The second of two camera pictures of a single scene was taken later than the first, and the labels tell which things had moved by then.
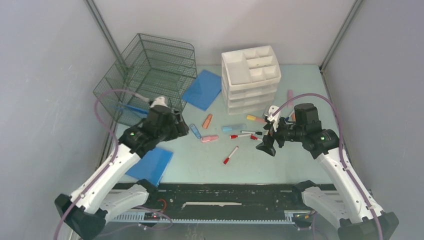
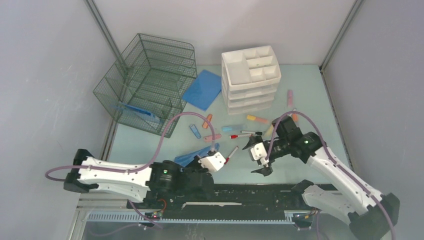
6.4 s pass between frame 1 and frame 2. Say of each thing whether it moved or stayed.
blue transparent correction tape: stayed
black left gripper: moved
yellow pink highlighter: stayed
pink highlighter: stayed
